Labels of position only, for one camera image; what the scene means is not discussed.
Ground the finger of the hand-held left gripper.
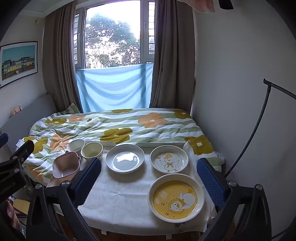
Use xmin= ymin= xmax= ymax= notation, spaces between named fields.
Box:
xmin=10 ymin=140 xmax=35 ymax=164
xmin=0 ymin=133 xmax=10 ymax=149

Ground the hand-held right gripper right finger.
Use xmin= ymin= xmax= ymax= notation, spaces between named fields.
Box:
xmin=196 ymin=158 xmax=272 ymax=241

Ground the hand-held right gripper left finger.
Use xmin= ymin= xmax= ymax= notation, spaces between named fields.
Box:
xmin=26 ymin=158 xmax=102 ymax=241

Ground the cream ceramic bowl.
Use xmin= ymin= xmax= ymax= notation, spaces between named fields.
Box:
xmin=81 ymin=142 xmax=103 ymax=161

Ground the white ceramic bowl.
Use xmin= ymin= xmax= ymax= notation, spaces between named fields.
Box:
xmin=67 ymin=139 xmax=85 ymax=157

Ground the yellow cartoon print plate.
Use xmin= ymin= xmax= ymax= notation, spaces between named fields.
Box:
xmin=147 ymin=174 xmax=205 ymax=223

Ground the plain white plate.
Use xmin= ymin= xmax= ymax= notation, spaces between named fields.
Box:
xmin=106 ymin=144 xmax=145 ymax=174

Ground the white duck print plate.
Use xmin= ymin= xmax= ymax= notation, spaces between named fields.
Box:
xmin=149 ymin=145 xmax=189 ymax=174

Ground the person's left hand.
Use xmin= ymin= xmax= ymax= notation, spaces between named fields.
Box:
xmin=6 ymin=201 xmax=21 ymax=234

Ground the pink eared bowl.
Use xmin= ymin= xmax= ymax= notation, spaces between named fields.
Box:
xmin=52 ymin=152 xmax=81 ymax=179

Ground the wooden stool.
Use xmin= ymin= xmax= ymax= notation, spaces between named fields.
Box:
xmin=13 ymin=199 xmax=30 ymax=217

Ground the white rectangular tray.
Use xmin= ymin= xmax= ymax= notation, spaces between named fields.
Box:
xmin=84 ymin=140 xmax=116 ymax=147
xmin=135 ymin=142 xmax=185 ymax=147

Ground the white patterned tablecloth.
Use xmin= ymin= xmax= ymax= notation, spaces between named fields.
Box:
xmin=46 ymin=141 xmax=218 ymax=233

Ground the grey headboard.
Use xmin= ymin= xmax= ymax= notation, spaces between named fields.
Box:
xmin=0 ymin=93 xmax=56 ymax=163

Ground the green striped pillow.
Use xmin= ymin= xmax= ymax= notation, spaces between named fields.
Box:
xmin=63 ymin=103 xmax=81 ymax=114

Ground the floral striped blanket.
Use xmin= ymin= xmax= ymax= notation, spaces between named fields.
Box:
xmin=16 ymin=108 xmax=225 ymax=186

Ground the light blue cloth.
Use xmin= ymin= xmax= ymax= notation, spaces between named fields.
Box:
xmin=76 ymin=62 xmax=154 ymax=113

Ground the black curved stand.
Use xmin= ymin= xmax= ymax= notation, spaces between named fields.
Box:
xmin=225 ymin=79 xmax=296 ymax=176

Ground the window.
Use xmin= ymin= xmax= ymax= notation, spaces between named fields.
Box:
xmin=74 ymin=0 xmax=155 ymax=70

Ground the pink hanging cloth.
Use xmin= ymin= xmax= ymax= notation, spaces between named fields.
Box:
xmin=185 ymin=0 xmax=215 ymax=12

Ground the black overhead object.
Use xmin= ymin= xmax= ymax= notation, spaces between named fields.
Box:
xmin=218 ymin=0 xmax=234 ymax=10

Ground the wall poster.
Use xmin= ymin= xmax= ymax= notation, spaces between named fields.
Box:
xmin=0 ymin=41 xmax=38 ymax=87

